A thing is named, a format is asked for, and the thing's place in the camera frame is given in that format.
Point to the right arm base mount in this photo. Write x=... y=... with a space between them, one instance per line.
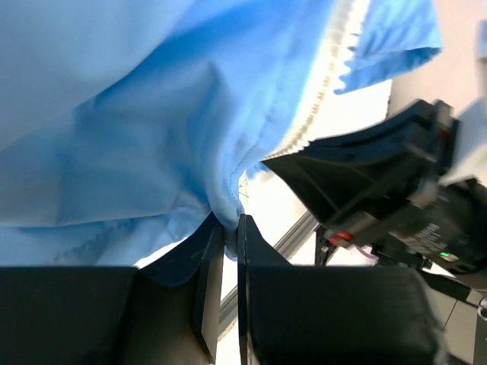
x=325 y=245

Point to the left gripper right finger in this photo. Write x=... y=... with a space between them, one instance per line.
x=301 y=314

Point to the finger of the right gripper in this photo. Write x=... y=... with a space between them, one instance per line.
x=335 y=177

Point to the front aluminium rail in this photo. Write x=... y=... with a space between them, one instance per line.
x=257 y=252

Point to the light blue zip jacket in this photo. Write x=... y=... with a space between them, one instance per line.
x=125 y=123

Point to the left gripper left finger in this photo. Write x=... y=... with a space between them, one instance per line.
x=164 y=313

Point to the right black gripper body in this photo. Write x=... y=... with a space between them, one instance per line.
x=444 y=224

